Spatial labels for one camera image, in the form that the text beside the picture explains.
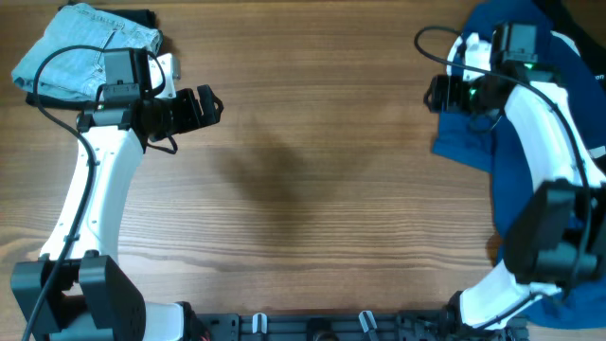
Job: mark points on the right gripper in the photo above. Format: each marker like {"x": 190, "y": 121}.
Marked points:
{"x": 436, "y": 93}

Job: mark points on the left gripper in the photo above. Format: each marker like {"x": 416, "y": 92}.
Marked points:
{"x": 192, "y": 117}

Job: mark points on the blue polo shirt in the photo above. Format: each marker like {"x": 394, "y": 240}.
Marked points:
{"x": 501, "y": 154}

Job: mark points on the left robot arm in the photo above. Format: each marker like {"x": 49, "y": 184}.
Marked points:
{"x": 76, "y": 290}

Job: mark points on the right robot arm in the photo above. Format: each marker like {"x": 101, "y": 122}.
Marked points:
{"x": 558, "y": 240}

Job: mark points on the white t-shirt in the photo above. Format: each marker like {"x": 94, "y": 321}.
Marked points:
{"x": 458, "y": 48}

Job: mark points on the folded black garment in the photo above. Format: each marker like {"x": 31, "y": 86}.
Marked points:
{"x": 57, "y": 102}

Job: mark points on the black printed garment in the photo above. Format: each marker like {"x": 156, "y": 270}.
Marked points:
{"x": 564, "y": 23}

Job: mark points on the folded light blue jeans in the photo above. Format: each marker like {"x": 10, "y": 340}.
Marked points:
{"x": 76, "y": 52}

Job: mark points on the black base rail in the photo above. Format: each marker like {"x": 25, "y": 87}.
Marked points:
{"x": 404, "y": 326}

